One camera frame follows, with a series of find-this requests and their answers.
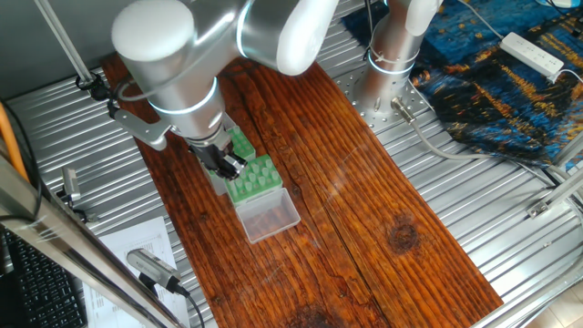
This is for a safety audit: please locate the printed white paper sheet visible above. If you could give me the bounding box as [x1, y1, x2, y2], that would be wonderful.
[83, 216, 191, 328]

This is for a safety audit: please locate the blue starry painted cloth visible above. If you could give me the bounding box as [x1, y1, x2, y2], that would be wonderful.
[341, 0, 583, 170]

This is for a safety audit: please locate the aluminium frame beam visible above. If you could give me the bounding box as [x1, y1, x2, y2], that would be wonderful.
[0, 152, 186, 328]

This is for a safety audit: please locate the silver camera on stand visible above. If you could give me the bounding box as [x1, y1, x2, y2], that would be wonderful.
[61, 167, 83, 204]

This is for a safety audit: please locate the brown wooden board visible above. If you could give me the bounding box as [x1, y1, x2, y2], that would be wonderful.
[100, 13, 505, 328]

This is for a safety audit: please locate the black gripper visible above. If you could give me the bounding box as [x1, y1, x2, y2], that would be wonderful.
[189, 138, 250, 181]

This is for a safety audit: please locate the grey robot cable with connector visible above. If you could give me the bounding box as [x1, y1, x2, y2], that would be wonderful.
[390, 97, 583, 206]

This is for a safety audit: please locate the clear box with green rack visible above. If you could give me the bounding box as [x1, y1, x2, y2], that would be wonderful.
[225, 153, 302, 246]
[207, 125, 258, 197]

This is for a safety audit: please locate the pale blue plastic object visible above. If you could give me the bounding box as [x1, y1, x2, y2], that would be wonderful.
[536, 0, 583, 9]

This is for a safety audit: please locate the black cable ring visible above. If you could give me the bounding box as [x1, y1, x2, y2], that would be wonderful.
[75, 71, 107, 92]

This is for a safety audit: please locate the black keyboard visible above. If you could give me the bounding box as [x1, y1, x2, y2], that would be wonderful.
[0, 227, 88, 328]

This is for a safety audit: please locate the aluminium post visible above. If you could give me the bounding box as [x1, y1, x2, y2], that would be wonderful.
[34, 0, 104, 99]

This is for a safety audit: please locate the orange tube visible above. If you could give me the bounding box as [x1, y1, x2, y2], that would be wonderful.
[0, 102, 29, 183]

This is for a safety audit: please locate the white power strip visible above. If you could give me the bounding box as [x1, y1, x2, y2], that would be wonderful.
[499, 31, 566, 84]

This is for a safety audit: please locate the silver camera with black cable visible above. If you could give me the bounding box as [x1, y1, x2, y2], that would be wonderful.
[126, 248, 183, 295]

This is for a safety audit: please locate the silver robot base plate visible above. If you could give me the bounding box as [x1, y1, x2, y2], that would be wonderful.
[334, 63, 436, 134]

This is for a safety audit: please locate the white power strip cable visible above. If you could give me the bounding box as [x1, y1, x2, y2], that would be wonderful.
[553, 67, 583, 86]

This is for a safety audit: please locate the thin white cable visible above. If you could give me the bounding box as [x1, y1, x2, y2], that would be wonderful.
[457, 0, 505, 41]

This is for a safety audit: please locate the aluminium profile bar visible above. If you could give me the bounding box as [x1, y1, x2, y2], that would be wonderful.
[550, 131, 583, 169]

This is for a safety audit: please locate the aluminium profile with bracket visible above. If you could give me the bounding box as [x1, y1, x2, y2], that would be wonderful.
[526, 169, 583, 220]

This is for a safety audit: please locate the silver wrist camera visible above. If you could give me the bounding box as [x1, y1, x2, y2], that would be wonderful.
[108, 107, 172, 151]

